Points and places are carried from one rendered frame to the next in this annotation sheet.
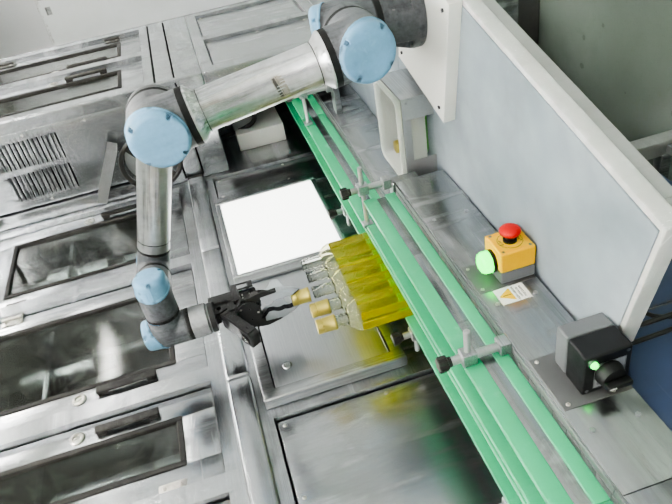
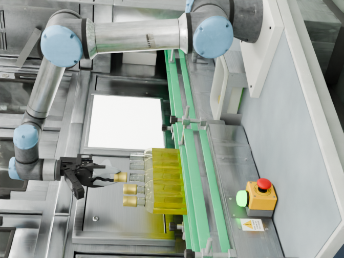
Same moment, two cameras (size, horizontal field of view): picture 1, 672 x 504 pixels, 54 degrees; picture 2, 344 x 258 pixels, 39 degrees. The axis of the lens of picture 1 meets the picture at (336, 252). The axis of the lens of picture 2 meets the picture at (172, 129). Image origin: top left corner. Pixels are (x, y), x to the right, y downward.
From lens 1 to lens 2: 0.15 m
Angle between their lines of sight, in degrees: 2
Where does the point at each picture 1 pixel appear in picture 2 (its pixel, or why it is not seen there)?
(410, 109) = (234, 80)
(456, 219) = (237, 163)
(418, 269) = (199, 187)
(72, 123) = (16, 8)
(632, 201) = (333, 195)
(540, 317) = (262, 246)
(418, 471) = not seen: outside the picture
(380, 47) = (221, 38)
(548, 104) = (309, 114)
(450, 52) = (267, 55)
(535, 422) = not seen: outside the picture
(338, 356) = (131, 224)
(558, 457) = not seen: outside the picture
